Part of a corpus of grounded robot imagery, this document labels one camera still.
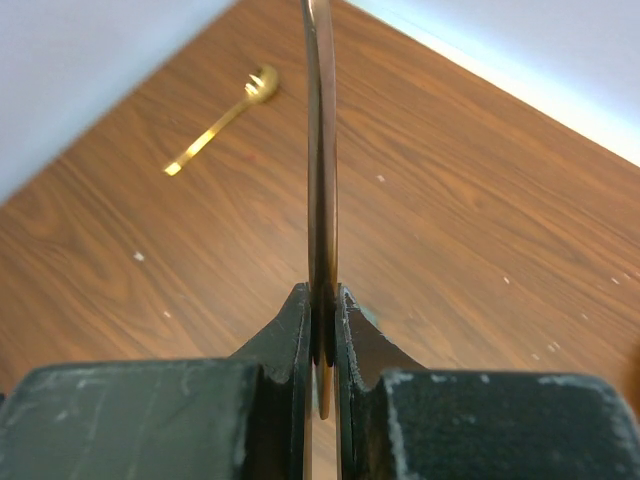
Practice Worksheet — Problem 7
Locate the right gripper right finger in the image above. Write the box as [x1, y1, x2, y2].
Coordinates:
[334, 285, 424, 479]

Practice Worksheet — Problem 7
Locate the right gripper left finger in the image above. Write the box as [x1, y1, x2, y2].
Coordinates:
[232, 283, 313, 479]

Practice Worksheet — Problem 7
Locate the gold spoon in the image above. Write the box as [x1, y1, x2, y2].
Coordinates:
[163, 65, 279, 177]

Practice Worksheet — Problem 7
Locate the gold fork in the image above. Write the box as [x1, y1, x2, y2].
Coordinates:
[301, 1, 338, 420]

